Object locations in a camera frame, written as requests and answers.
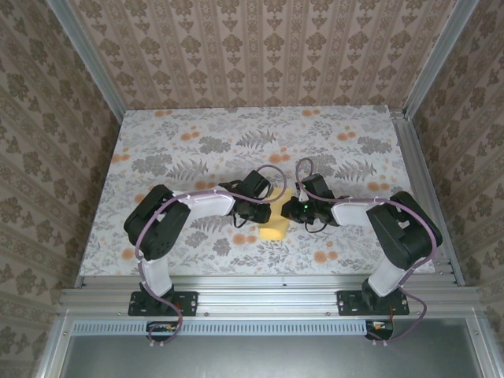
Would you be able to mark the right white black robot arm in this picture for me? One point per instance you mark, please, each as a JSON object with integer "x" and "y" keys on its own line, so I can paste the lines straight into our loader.
{"x": 409, "y": 232}

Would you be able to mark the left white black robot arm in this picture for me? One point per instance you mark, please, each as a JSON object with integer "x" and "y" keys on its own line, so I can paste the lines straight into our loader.
{"x": 157, "y": 224}

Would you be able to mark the grey metal sheet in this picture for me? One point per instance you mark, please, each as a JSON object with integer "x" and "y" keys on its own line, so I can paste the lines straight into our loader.
{"x": 267, "y": 358}

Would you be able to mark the small black connector board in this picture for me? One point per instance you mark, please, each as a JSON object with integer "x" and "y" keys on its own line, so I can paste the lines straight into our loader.
{"x": 161, "y": 327}
{"x": 380, "y": 327}

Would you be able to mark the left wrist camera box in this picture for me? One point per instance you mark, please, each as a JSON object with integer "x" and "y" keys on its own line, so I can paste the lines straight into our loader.
{"x": 268, "y": 191}

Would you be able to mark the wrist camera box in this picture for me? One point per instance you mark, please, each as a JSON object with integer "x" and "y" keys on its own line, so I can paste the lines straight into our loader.
{"x": 302, "y": 193}
{"x": 268, "y": 191}

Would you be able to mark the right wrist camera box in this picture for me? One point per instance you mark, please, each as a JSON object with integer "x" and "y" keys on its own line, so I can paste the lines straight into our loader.
{"x": 302, "y": 193}

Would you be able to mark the aluminium side rail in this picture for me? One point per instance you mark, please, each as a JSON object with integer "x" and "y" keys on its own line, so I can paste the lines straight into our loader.
{"x": 419, "y": 173}

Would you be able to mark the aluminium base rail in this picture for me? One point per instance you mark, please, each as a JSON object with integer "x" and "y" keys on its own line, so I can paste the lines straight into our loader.
{"x": 267, "y": 295}

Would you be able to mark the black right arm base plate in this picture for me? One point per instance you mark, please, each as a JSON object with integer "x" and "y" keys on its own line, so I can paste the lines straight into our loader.
{"x": 350, "y": 305}

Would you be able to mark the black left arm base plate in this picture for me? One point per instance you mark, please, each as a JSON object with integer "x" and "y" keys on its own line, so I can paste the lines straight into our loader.
{"x": 185, "y": 303}

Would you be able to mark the aluminium frame post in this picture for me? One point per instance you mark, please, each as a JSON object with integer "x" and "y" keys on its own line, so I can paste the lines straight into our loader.
{"x": 92, "y": 59}
{"x": 435, "y": 59}

